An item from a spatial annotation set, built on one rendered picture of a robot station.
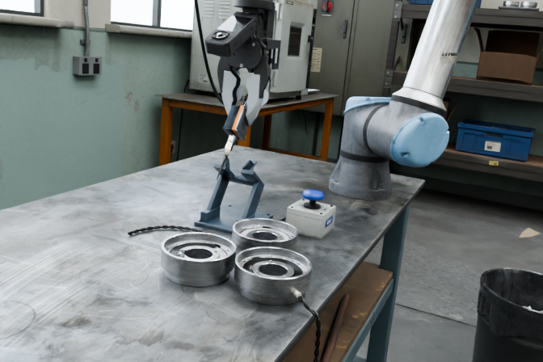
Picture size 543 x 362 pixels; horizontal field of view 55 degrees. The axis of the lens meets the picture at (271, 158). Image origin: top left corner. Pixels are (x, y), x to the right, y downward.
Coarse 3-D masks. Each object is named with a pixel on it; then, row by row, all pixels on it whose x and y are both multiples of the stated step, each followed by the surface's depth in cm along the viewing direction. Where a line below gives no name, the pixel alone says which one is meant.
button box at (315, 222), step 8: (304, 200) 98; (288, 208) 93; (296, 208) 93; (304, 208) 94; (312, 208) 94; (320, 208) 94; (328, 208) 95; (288, 216) 94; (296, 216) 93; (304, 216) 92; (312, 216) 92; (320, 216) 91; (328, 216) 93; (296, 224) 93; (304, 224) 93; (312, 224) 92; (320, 224) 91; (328, 224) 94; (304, 232) 93; (312, 232) 92; (320, 232) 91; (328, 232) 95
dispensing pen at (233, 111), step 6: (246, 96) 93; (234, 108) 91; (234, 114) 90; (228, 120) 90; (234, 120) 90; (228, 126) 89; (228, 132) 90; (234, 138) 90; (228, 144) 90; (228, 150) 89; (222, 162) 89
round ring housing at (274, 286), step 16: (240, 256) 72; (256, 256) 75; (272, 256) 75; (288, 256) 75; (304, 256) 73; (240, 272) 68; (256, 272) 70; (272, 272) 73; (288, 272) 70; (304, 272) 71; (240, 288) 69; (256, 288) 66; (272, 288) 66; (288, 288) 66; (304, 288) 68; (272, 304) 67; (288, 304) 68
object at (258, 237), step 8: (240, 224) 85; (248, 224) 87; (256, 224) 88; (264, 224) 88; (272, 224) 88; (280, 224) 87; (288, 224) 86; (232, 232) 82; (240, 232) 84; (256, 232) 84; (264, 232) 85; (272, 232) 85; (288, 232) 86; (296, 232) 83; (232, 240) 82; (240, 240) 79; (248, 240) 78; (256, 240) 78; (264, 240) 85; (272, 240) 81; (280, 240) 79; (288, 240) 79; (296, 240) 81; (240, 248) 80; (248, 248) 79; (288, 248) 80; (296, 248) 82
